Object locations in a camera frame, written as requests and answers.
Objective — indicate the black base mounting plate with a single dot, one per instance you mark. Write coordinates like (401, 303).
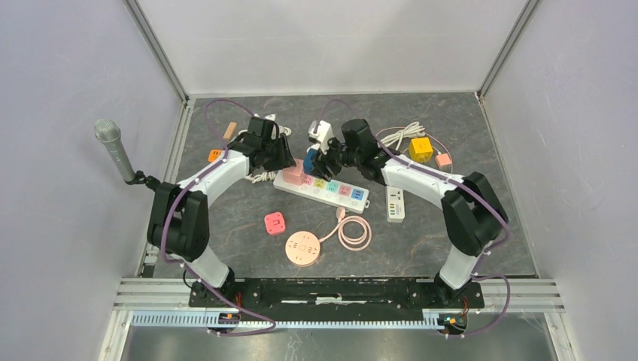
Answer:
(347, 299)

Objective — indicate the silver microphone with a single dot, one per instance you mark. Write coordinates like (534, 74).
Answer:
(108, 133)

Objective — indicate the yellow cube adapter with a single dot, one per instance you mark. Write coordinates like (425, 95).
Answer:
(420, 149)

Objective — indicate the pink white plug adapter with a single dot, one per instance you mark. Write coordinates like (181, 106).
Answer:
(295, 174)

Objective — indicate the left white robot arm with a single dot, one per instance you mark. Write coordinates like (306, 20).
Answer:
(179, 223)

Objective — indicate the blue cube adapter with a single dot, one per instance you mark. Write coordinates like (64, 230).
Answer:
(308, 162)

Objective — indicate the long white power strip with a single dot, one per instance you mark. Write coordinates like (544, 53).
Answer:
(334, 193)

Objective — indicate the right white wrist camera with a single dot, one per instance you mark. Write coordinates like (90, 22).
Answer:
(319, 134)

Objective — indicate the orange power strip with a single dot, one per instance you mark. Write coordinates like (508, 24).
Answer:
(214, 154)

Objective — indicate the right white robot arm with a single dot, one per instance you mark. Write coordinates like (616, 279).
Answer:
(474, 216)

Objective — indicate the small brown wooden block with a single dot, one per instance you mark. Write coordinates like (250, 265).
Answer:
(230, 131)

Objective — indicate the white plug under orange strip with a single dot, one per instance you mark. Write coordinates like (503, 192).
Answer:
(262, 177)

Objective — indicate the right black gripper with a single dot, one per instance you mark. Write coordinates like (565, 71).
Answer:
(323, 160)

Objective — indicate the small white power strip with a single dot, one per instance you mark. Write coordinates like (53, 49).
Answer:
(395, 201)

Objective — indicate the pink square charger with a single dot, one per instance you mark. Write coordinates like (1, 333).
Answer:
(444, 161)

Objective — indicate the pink folding extension socket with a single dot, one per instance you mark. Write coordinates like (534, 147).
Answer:
(275, 223)

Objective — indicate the round pink socket base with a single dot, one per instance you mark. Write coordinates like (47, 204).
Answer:
(303, 249)

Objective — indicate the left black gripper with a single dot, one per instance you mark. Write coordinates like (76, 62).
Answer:
(286, 159)

